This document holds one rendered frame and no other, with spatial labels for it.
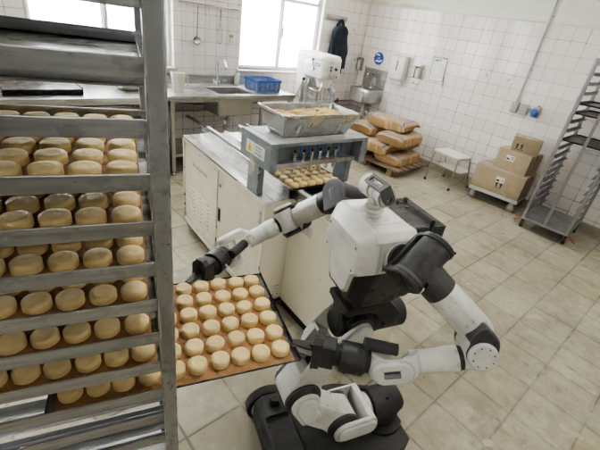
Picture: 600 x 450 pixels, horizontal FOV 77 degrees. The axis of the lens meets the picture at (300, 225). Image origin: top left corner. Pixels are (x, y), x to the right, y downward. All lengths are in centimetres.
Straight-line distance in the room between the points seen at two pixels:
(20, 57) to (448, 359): 109
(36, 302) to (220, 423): 140
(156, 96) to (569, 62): 524
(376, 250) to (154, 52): 74
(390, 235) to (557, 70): 468
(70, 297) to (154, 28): 53
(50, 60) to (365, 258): 83
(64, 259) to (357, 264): 72
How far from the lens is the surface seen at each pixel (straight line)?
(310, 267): 224
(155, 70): 61
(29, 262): 83
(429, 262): 102
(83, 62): 64
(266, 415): 190
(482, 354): 113
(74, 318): 84
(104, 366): 100
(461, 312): 108
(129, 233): 73
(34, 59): 64
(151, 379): 104
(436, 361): 115
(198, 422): 213
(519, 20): 582
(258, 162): 215
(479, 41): 598
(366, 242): 107
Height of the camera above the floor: 178
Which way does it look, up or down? 29 degrees down
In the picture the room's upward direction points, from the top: 9 degrees clockwise
